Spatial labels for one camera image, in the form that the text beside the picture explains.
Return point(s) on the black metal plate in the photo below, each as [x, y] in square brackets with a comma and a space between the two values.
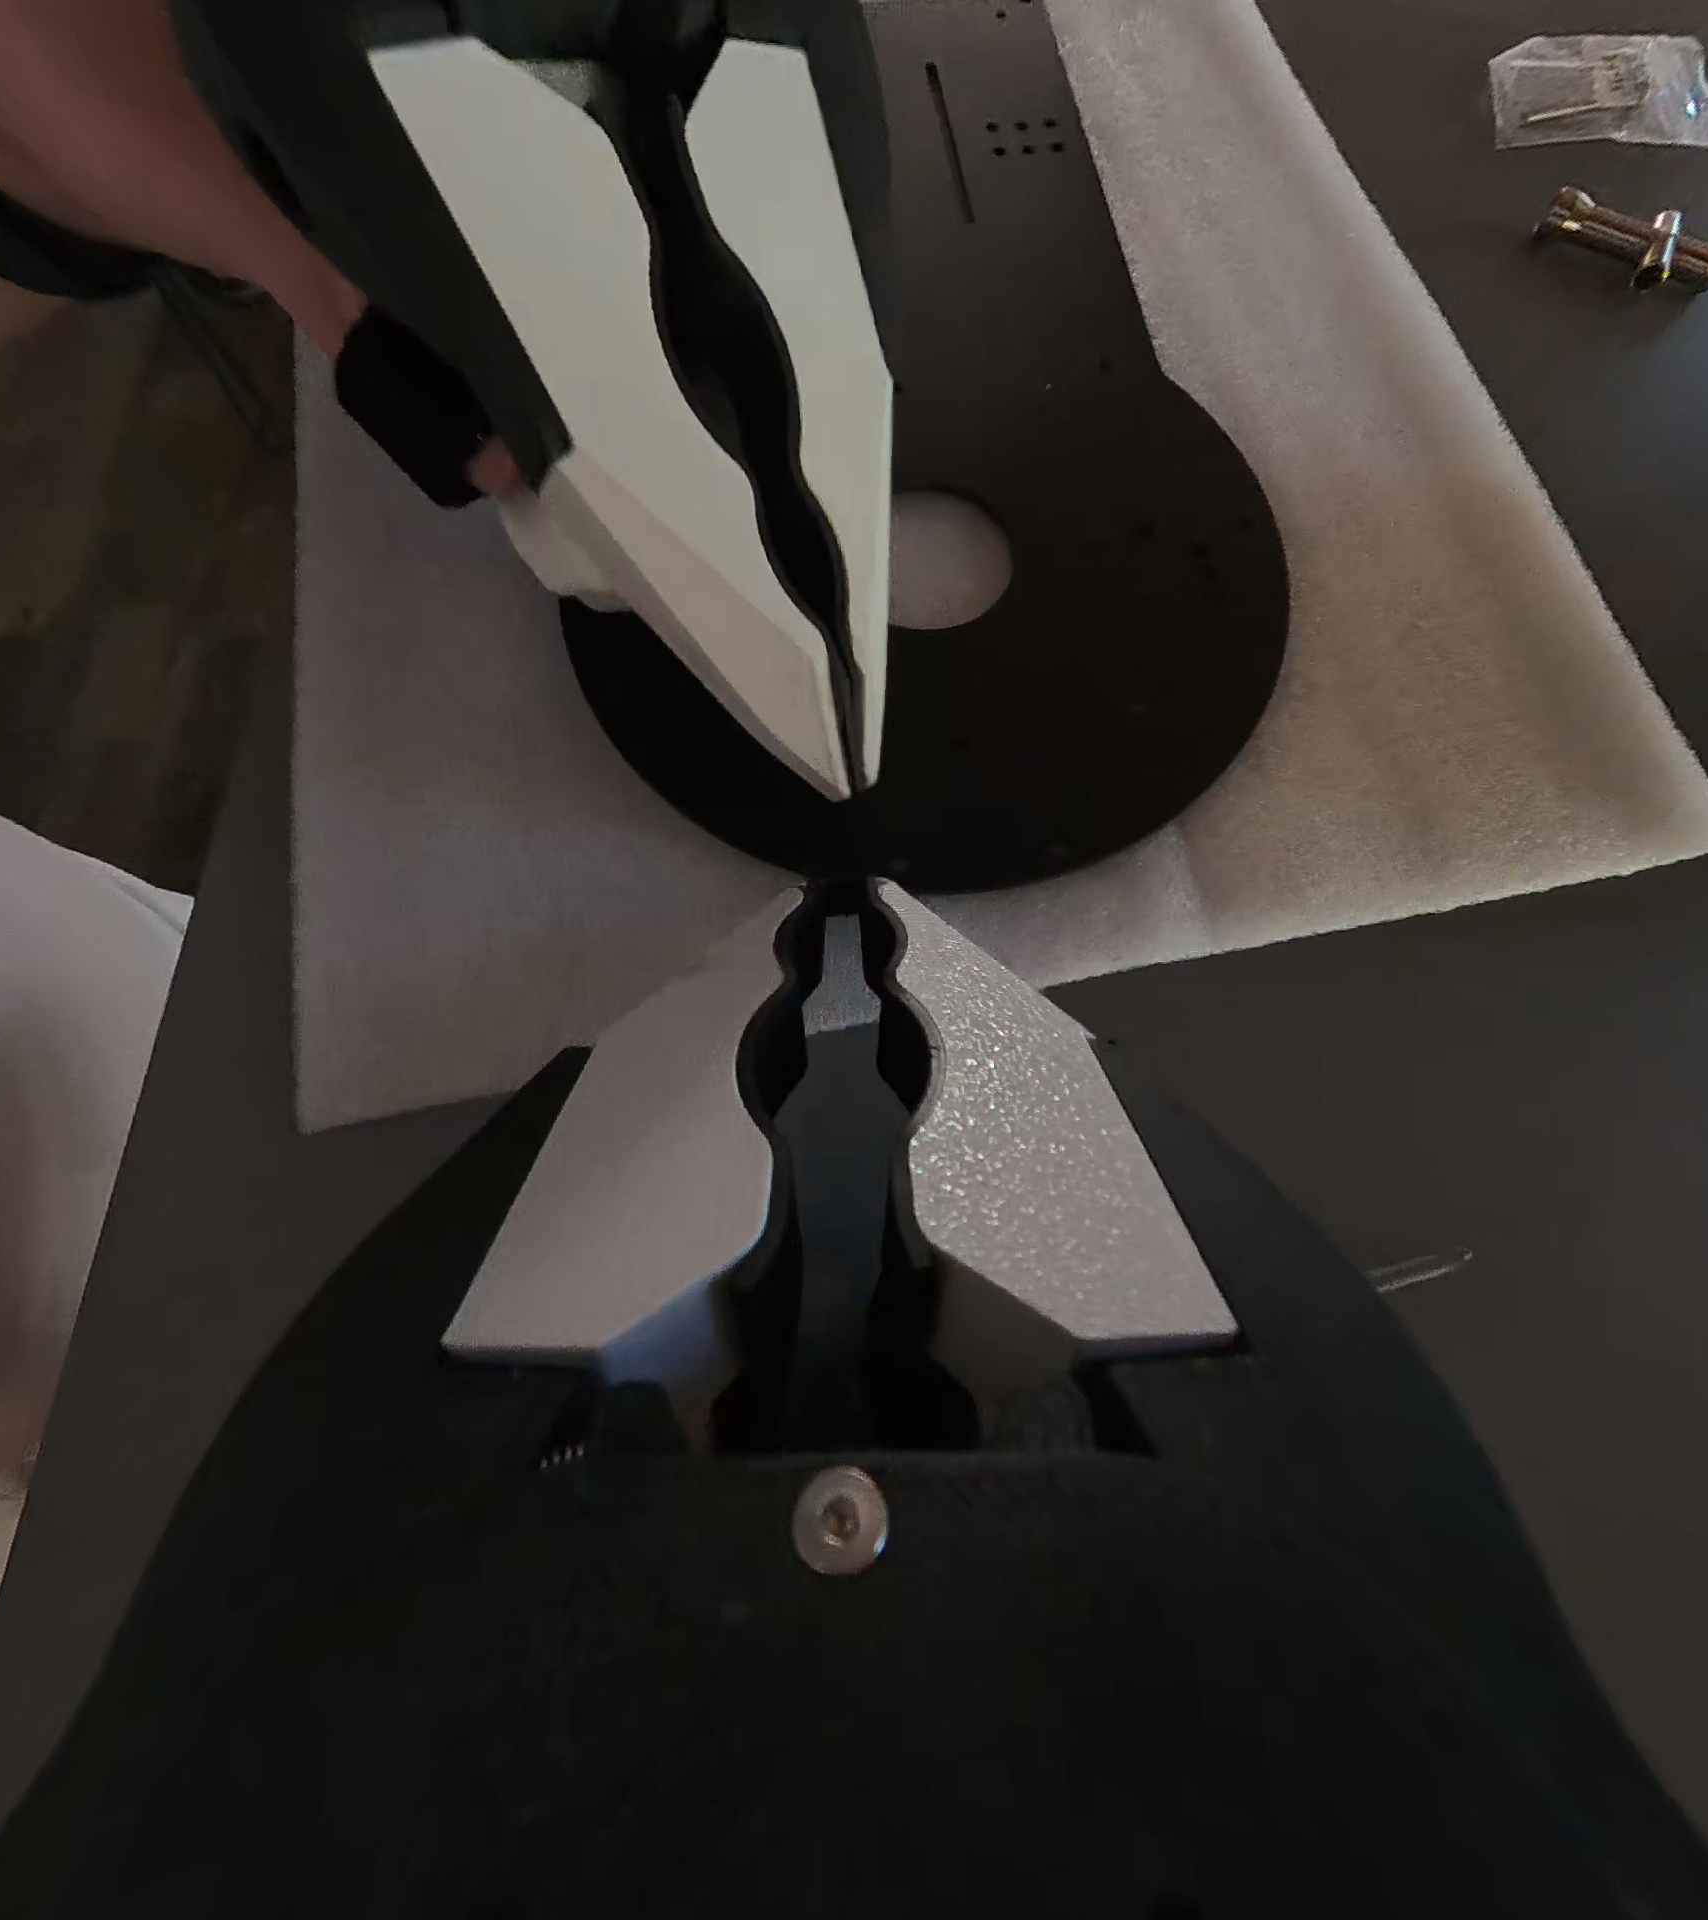
[1139, 630]

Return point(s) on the metal cross wrench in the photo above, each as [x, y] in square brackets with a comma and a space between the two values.
[1618, 236]

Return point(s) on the white foam sheet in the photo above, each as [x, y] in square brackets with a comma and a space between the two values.
[1395, 601]

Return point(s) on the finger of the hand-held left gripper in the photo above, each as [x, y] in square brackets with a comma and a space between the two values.
[808, 301]
[598, 375]

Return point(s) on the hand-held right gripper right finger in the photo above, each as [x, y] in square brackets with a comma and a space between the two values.
[1048, 1185]

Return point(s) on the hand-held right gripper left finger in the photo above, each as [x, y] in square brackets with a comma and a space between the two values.
[645, 1201]

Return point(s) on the black screwdriver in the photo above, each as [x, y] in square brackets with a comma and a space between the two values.
[1416, 1270]

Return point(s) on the dark desk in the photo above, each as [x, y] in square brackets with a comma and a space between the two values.
[1544, 1051]

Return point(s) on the clear bag of screws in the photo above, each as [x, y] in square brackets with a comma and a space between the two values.
[1604, 91]

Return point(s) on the person's left hand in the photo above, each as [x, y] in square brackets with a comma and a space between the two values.
[119, 135]

